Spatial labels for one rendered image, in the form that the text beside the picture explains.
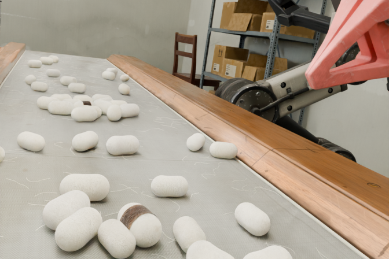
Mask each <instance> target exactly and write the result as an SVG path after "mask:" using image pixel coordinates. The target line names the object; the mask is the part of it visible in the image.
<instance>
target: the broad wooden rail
mask: <svg viewBox="0 0 389 259"><path fill-rule="evenodd" d="M107 60H108V61H109V62H110V63H112V64H113V65H114V66H116V67H117V68H119V69H120V70H121V71H122V72H124V73H125V74H127V75H128V76H129V77H130V78H132V79H133V80H134V81H136V82H137V83H138V84H140V85H141V86H143V88H145V89H146V90H148V91H149V92H150V93H151V94H153V95H154V96H155V97H157V98H158V99H160V100H161V101H162V102H163V103H165V104H166V105H167V106H169V107H170V108H171V109H172V110H174V111H175V112H177V113H178V114H179V115H180V116H182V117H183V118H184V119H186V120H187V121H188V122H190V123H191V124H193V125H194V126H195V127H196V128H198V129H199V130H200V131H201V132H203V133H204V134H206V135H207V136H208V137H210V138H211V139H212V140H213V141H215V142H227V143H233V144H234V145H236V147H237V149H238V153H237V155H236V156H235V157H236V158H237V159H239V160H240V161H241V162H243V163H244V164H245V165H246V166H248V167H249V168H251V169H252V170H253V171H254V172H256V173H257V174H258V175H260V176H261V177H263V178H264V179H265V180H266V181H268V182H269V183H270V184H272V185H273V186H274V187H275V188H277V189H278V190H280V191H281V192H282V193H283V194H285V195H286V196H287V197H289V198H290V199H291V200H293V201H294V202H296V203H297V204H298V205H299V206H301V207H302V208H303V209H304V210H306V211H307V212H309V213H310V214H311V215H313V216H314V217H315V218H317V219H318V220H319V221H320V222H322V223H323V224H325V225H326V226H327V227H328V228H330V229H331V230H332V231H334V232H335V233H336V234H338V235H339V236H340V237H342V238H343V239H344V240H346V241H347V242H348V243H349V244H351V245H352V246H354V247H355V248H356V249H357V250H359V251H360V252H361V253H363V254H364V255H366V256H367V257H368V258H370V259H389V178H387V177H385V176H383V175H381V174H379V173H377V172H375V171H373V170H371V169H369V168H367V167H364V166H362V165H360V164H358V163H356V162H354V161H351V160H349V159H348V158H346V157H343V156H341V155H339V154H337V153H335V152H333V151H331V150H329V149H326V148H324V147H322V146H320V145H318V144H316V143H314V142H312V141H310V140H308V139H306V138H304V137H302V136H299V135H297V134H295V133H293V132H291V131H289V130H287V129H285V128H283V127H280V126H279V125H277V124H274V123H272V122H270V121H268V120H266V119H264V118H261V117H259V116H257V115H255V114H253V113H251V112H249V111H247V110H245V109H243V108H241V107H239V106H236V105H234V104H232V103H230V102H228V101H226V100H224V99H222V98H220V97H217V96H216V95H214V94H211V93H209V92H207V91H205V90H203V89H201V88H199V87H196V86H194V85H192V84H190V83H188V82H186V81H184V80H182V79H180V78H178V77H176V76H174V75H171V74H169V73H167V72H165V71H163V70H161V69H159V68H157V67H155V66H153V65H151V64H149V63H147V62H144V61H142V60H140V59H138V58H136V57H133V56H128V55H118V54H112V55H111V56H109V57H108V58H107Z"/></svg>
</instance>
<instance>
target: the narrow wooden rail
mask: <svg viewBox="0 0 389 259"><path fill-rule="evenodd" d="M24 52H25V43H16V42H10V43H8V44H7V45H6V46H4V47H2V48H0V85H1V84H2V82H3V81H4V80H5V78H6V77H7V75H8V74H9V72H10V71H11V70H12V68H13V67H14V65H15V64H16V62H17V61H18V60H19V58H20V57H21V56H22V54H23V53H24Z"/></svg>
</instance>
